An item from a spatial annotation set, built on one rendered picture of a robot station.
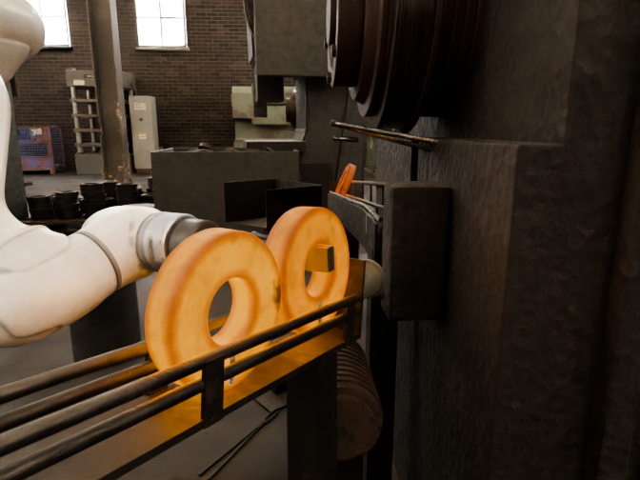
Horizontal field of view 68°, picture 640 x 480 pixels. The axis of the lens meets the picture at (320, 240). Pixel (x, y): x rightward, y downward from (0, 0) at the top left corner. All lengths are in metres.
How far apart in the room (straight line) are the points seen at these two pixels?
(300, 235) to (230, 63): 10.71
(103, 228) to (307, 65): 3.03
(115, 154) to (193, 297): 7.61
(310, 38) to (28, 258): 3.18
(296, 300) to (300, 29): 3.24
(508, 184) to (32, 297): 0.59
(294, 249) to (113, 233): 0.30
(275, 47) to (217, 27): 7.74
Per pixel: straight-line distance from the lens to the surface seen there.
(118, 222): 0.75
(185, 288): 0.41
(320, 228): 0.57
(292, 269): 0.53
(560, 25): 0.69
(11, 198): 4.71
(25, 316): 0.68
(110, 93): 8.01
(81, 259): 0.70
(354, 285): 0.65
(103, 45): 8.10
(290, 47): 3.66
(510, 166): 0.64
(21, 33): 1.17
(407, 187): 0.80
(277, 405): 1.66
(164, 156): 3.47
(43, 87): 12.29
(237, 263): 0.45
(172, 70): 11.40
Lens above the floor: 0.89
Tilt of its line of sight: 13 degrees down
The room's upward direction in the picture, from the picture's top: straight up
